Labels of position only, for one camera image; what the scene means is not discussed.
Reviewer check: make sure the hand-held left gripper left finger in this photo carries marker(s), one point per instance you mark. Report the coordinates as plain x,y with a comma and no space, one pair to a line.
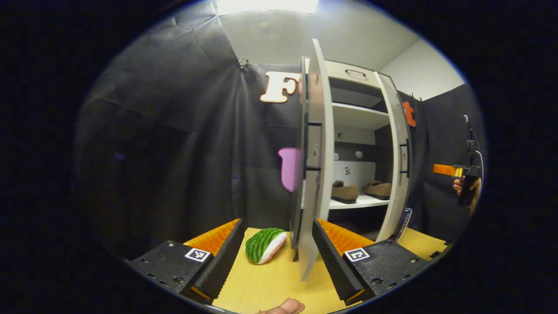
222,261

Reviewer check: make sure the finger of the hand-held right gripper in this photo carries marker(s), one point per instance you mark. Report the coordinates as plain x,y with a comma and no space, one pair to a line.
444,170

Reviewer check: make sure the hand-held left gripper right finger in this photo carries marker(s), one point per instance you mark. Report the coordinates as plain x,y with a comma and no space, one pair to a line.
333,261

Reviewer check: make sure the white cabinet door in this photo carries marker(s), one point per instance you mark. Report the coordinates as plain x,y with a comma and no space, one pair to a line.
324,131
394,131

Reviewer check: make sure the brown fuzzy shoe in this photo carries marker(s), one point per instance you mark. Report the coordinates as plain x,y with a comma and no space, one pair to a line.
344,192
378,190

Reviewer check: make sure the white shoe cabinet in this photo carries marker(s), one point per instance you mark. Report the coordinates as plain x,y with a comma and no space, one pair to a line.
353,115

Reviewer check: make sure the white cabinet drawer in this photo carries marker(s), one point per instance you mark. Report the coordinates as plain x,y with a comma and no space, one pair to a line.
340,72

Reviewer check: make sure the black backdrop cloth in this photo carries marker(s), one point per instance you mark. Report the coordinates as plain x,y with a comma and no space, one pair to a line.
152,152
436,139

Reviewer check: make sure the watermelon plush toy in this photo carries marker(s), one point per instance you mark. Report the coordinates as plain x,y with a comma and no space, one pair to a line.
263,246

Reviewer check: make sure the blue and white box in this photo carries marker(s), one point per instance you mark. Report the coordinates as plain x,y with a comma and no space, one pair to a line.
403,224

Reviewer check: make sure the metal cloth clip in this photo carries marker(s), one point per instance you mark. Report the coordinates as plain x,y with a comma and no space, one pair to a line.
244,63

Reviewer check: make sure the ceiling light panel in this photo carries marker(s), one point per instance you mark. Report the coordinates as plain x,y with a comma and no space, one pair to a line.
266,5

